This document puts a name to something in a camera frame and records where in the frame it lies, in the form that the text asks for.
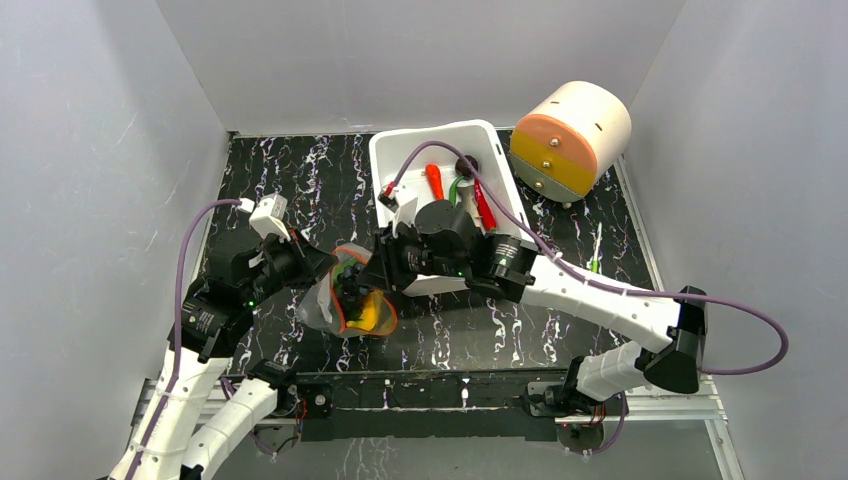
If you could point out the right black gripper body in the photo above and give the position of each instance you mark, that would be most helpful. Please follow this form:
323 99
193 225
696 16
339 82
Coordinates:
377 259

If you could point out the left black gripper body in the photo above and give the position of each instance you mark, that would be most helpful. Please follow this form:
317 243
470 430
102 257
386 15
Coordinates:
285 265

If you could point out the dark toy grapes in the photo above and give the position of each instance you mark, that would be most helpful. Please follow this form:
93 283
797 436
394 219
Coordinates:
349 292

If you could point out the clear zip bag orange zipper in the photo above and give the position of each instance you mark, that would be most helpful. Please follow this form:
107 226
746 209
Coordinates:
319 309

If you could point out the yellow toy banana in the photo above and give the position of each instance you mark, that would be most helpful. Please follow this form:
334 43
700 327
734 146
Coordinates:
378 317

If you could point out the white plastic bin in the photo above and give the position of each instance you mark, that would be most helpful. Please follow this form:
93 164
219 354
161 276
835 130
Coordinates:
389 149

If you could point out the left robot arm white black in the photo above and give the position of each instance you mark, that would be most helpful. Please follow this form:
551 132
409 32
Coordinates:
217 312

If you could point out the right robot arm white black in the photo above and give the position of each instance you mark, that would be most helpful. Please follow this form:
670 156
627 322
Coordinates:
665 336

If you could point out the red toy chili pepper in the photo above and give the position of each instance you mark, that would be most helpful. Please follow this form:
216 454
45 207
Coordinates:
487 217

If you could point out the grey toy fish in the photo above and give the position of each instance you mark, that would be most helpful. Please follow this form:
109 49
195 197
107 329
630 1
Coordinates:
468 197

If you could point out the green toy bean pod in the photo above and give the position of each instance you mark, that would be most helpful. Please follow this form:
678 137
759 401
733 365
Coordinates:
454 190

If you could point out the dark brown toy plum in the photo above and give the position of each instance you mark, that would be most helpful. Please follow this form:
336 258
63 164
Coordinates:
466 167

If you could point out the round pastel drawer cabinet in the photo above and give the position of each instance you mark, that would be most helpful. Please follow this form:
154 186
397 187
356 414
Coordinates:
562 147

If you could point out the green white pen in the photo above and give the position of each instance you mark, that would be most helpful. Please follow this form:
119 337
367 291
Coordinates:
594 263

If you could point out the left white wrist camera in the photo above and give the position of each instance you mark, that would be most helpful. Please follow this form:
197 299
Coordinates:
266 216

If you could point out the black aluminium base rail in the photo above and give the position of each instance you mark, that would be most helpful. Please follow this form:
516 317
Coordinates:
424 404

